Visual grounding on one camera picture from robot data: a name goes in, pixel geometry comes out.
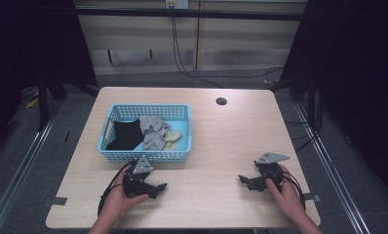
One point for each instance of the person's right hand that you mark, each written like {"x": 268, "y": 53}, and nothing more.
{"x": 288, "y": 198}

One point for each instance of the dark round table grommet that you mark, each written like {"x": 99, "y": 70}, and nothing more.
{"x": 221, "y": 101}

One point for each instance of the grey tape strip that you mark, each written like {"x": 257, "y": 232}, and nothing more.
{"x": 56, "y": 201}
{"x": 312, "y": 197}

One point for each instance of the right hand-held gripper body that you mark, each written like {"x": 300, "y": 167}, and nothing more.
{"x": 269, "y": 172}

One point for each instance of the black metal stand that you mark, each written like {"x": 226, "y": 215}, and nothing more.
{"x": 43, "y": 104}

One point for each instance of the grey cloth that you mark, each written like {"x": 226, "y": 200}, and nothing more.
{"x": 153, "y": 131}

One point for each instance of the black cloth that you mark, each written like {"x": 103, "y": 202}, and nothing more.
{"x": 125, "y": 136}

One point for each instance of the yellow floor object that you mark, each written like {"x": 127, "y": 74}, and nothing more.
{"x": 31, "y": 103}

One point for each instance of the white wall outlet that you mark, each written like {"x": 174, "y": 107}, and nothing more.
{"x": 176, "y": 3}

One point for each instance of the person's left hand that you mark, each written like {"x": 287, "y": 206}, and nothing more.
{"x": 119, "y": 203}

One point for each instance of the light blue plastic basket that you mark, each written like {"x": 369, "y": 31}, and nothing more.
{"x": 179, "y": 155}

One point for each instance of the black curtain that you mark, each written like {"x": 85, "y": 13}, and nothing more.
{"x": 361, "y": 81}
{"x": 26, "y": 48}

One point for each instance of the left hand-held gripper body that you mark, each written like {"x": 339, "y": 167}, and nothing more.
{"x": 136, "y": 187}

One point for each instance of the metal floor rail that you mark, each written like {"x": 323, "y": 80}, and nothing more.
{"x": 331, "y": 172}
{"x": 19, "y": 172}

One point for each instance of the black horizontal bar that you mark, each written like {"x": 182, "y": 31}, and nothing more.
{"x": 188, "y": 14}

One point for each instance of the pale yellow cloth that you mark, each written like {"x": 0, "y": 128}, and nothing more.
{"x": 173, "y": 136}

